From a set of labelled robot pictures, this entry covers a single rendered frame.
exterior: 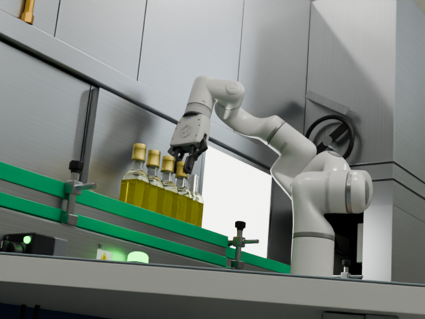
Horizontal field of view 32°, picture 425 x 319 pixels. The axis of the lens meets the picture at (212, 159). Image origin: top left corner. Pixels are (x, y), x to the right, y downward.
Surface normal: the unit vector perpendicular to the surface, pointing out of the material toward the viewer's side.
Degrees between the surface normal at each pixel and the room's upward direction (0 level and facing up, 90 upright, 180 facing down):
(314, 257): 91
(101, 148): 90
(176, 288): 90
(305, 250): 90
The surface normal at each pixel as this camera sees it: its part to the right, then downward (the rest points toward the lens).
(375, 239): -0.58, -0.26
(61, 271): -0.06, -0.27
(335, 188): -0.31, -0.22
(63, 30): 0.81, -0.09
